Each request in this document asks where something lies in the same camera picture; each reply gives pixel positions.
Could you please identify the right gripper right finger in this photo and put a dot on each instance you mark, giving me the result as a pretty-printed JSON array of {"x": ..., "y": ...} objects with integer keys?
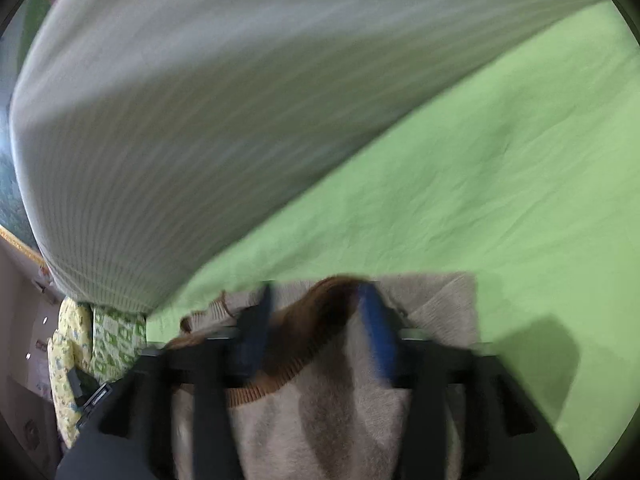
[{"x": 504, "y": 435}]

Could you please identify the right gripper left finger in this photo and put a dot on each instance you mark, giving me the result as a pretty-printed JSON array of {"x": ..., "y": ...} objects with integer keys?
[{"x": 128, "y": 431}]

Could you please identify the beige knit sweater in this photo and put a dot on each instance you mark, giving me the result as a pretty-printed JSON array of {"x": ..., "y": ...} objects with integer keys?
[{"x": 318, "y": 409}]

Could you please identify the yellow floral blanket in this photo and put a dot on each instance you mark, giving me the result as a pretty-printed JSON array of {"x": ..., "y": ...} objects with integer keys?
[{"x": 69, "y": 346}]

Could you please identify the green white checkered pillow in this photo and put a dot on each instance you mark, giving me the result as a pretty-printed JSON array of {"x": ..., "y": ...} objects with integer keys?
[{"x": 117, "y": 339}]

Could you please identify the green bed sheet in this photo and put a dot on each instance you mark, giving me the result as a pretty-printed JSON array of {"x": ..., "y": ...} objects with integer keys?
[{"x": 527, "y": 176}]

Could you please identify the striped grey duvet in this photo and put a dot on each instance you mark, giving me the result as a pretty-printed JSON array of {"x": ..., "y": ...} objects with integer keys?
[{"x": 149, "y": 135}]

